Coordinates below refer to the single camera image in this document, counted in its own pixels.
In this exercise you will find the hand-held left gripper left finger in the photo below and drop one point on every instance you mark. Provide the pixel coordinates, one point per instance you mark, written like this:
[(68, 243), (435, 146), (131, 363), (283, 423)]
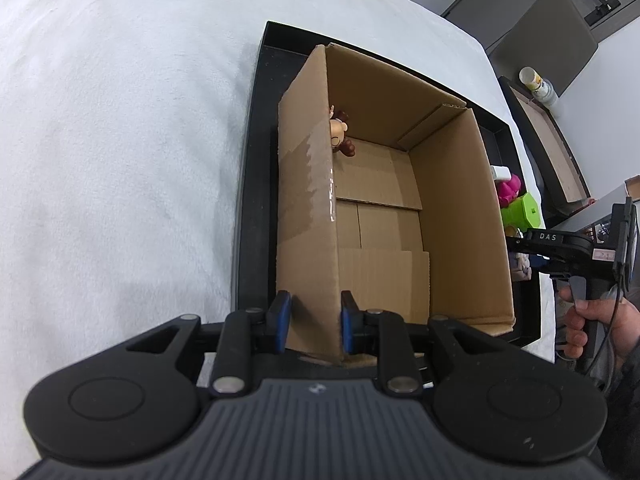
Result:
[(282, 312)]

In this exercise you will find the lime green box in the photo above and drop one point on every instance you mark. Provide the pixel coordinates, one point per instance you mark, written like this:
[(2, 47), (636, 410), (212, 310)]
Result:
[(522, 211)]

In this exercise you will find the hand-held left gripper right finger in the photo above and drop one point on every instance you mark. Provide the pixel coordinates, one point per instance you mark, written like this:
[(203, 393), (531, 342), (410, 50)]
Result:
[(347, 322)]

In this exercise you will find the pink plush-shaped toy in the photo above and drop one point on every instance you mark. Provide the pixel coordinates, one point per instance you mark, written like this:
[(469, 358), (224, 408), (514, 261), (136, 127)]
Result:
[(510, 191)]

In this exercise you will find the person's right hand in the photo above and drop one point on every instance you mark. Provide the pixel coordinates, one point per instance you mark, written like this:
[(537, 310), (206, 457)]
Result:
[(607, 322)]

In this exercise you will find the flat cardboard tray on floor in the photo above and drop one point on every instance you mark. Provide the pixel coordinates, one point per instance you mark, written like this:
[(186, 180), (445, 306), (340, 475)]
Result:
[(550, 140)]

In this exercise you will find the person's right forearm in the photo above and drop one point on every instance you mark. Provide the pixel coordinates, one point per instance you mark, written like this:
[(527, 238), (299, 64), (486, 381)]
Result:
[(625, 400)]

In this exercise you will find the black metal bracket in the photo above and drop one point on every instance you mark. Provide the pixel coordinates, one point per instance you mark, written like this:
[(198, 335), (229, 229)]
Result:
[(602, 7)]

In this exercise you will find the grey board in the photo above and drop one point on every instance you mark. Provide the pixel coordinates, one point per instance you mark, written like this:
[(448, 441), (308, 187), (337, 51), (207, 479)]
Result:
[(545, 40)]

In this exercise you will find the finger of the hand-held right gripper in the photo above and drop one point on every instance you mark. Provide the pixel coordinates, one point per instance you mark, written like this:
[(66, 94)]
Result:
[(542, 245)]

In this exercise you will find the cardboard box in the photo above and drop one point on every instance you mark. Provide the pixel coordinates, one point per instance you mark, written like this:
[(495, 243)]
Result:
[(450, 210)]

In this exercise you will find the black shallow tray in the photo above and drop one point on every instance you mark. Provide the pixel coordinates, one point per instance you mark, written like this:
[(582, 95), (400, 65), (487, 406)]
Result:
[(260, 160)]

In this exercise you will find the white power adapter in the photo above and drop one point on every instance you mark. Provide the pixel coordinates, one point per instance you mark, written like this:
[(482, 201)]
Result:
[(500, 172)]

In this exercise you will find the white plastic bottle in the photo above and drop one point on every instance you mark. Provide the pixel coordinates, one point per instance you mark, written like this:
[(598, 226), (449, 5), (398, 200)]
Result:
[(537, 85)]

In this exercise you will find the brown bear figurine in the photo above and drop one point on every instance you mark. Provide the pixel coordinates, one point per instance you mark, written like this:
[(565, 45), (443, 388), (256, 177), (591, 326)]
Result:
[(341, 136)]

